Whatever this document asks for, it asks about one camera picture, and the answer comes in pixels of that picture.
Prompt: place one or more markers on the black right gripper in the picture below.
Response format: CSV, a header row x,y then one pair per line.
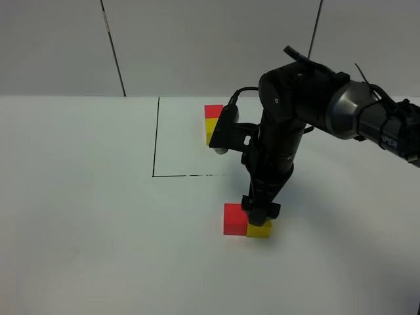
x,y
269,162

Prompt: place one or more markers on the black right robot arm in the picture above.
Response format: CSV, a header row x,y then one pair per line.
x,y
305,93

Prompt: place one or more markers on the yellow template block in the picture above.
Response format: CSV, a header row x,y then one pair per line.
x,y
210,124

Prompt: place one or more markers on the red template block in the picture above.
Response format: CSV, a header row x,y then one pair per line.
x,y
213,111

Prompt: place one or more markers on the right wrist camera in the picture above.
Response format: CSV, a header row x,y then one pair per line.
x,y
229,134

